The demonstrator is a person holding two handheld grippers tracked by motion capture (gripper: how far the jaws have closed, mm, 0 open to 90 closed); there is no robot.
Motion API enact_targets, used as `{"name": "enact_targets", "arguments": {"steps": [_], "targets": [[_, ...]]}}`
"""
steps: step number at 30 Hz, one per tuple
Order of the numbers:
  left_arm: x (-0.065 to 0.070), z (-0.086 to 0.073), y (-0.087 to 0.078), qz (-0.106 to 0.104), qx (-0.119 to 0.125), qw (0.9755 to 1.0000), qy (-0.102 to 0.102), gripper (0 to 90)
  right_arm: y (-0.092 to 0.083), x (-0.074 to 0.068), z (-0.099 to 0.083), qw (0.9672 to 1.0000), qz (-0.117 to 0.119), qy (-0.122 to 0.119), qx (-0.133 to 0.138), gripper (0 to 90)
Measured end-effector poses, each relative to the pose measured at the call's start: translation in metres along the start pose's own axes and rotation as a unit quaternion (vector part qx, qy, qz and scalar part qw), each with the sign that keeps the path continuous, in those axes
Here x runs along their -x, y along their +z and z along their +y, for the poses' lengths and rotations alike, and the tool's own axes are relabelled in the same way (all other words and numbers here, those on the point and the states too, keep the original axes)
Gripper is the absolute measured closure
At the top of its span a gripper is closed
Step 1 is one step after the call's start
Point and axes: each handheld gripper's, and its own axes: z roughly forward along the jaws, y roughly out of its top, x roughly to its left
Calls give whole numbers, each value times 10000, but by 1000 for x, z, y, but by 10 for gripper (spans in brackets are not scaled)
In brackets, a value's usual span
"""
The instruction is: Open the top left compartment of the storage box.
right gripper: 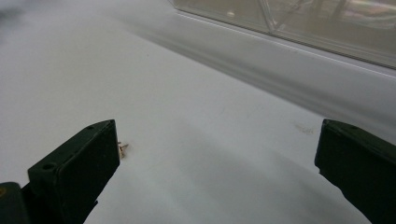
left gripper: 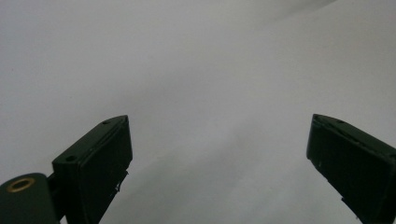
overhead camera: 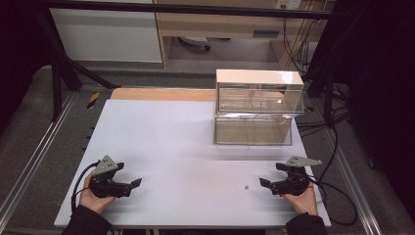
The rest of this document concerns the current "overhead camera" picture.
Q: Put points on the office chair base caster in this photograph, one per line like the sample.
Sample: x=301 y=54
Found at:
x=197 y=41

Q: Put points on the clear acrylic drawer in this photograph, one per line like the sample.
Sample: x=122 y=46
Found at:
x=253 y=132

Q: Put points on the clear acrylic drawer cabinet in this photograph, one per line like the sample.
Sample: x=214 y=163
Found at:
x=259 y=78

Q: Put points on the white power strip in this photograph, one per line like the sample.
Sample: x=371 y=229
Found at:
x=288 y=4

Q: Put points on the wooden desk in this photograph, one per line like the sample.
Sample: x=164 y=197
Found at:
x=215 y=27

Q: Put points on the black metal frame bar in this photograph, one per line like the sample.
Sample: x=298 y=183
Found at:
x=195 y=9

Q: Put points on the black curtain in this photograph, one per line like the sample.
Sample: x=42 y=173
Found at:
x=375 y=81
x=19 y=58

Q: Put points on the person's right hand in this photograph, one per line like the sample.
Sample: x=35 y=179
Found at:
x=306 y=204

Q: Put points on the white cabinet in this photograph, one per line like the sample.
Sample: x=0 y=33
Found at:
x=107 y=36

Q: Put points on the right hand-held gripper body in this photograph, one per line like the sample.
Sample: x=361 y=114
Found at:
x=293 y=186

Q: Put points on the black metal stand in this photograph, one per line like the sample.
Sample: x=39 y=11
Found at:
x=328 y=94
x=60 y=71

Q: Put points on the aluminium rail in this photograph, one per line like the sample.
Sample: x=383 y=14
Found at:
x=354 y=186
x=36 y=153

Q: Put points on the yellow black striped tape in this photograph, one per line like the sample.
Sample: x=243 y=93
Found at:
x=93 y=100

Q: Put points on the person's left hand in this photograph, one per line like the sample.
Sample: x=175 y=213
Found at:
x=93 y=202

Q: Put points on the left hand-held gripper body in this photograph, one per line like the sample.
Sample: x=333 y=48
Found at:
x=104 y=187

